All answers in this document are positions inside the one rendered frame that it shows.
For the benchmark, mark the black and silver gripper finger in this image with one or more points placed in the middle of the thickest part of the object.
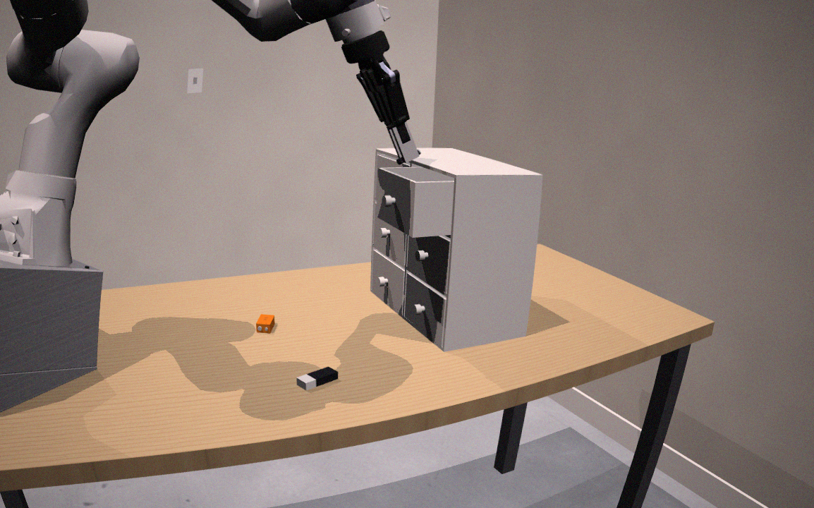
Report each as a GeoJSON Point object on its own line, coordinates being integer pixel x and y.
{"type": "Point", "coordinates": [377, 104]}
{"type": "Point", "coordinates": [396, 110]}

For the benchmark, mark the black cylindrical battery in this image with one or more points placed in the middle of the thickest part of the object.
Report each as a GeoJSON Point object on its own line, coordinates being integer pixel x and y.
{"type": "Point", "coordinates": [400, 160]}

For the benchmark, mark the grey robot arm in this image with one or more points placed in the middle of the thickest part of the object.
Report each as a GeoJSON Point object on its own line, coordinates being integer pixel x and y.
{"type": "Point", "coordinates": [90, 70]}

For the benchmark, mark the grey drawer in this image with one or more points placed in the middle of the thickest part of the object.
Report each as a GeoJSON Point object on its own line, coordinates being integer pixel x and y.
{"type": "Point", "coordinates": [389, 239]}
{"type": "Point", "coordinates": [388, 280]}
{"type": "Point", "coordinates": [413, 206]}
{"type": "Point", "coordinates": [385, 161]}
{"type": "Point", "coordinates": [425, 308]}
{"type": "Point", "coordinates": [429, 257]}

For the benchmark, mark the white chest of drawers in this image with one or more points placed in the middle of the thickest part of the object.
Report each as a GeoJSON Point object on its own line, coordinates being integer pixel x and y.
{"type": "Point", "coordinates": [494, 230]}

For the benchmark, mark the black and white eraser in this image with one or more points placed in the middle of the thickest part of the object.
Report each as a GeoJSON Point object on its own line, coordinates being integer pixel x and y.
{"type": "Point", "coordinates": [317, 378]}

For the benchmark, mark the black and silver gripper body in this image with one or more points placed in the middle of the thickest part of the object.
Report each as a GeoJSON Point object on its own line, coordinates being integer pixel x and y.
{"type": "Point", "coordinates": [370, 49]}

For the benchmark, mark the orange nine-volt battery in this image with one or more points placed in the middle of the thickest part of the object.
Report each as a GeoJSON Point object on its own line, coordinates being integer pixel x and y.
{"type": "Point", "coordinates": [265, 323]}

